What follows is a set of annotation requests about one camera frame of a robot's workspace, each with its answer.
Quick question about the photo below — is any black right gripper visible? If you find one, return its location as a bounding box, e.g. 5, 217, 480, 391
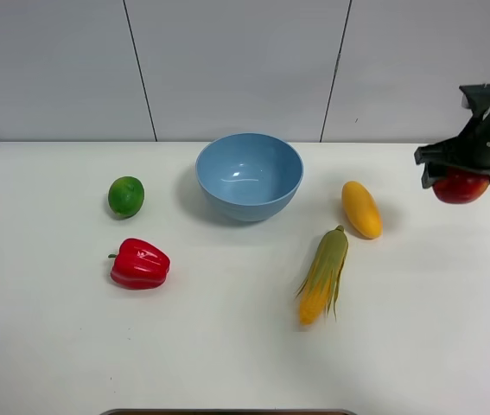
415, 108, 490, 188

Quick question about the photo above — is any red apple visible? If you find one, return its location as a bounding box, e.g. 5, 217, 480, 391
432, 168, 490, 204

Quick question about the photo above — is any yellow mango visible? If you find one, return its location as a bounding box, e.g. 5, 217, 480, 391
341, 181, 383, 239

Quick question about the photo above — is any green lime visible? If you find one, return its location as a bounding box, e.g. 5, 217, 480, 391
107, 176, 144, 219

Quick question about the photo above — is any blue plastic bowl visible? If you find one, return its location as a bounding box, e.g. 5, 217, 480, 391
195, 133, 304, 222

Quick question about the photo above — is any corn cob with husk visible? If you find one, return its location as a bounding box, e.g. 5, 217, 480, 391
296, 225, 349, 326

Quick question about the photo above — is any red bell pepper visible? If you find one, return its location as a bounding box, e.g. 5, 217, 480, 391
108, 238, 170, 290

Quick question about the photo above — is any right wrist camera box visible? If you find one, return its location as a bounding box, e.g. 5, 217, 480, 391
459, 83, 490, 117

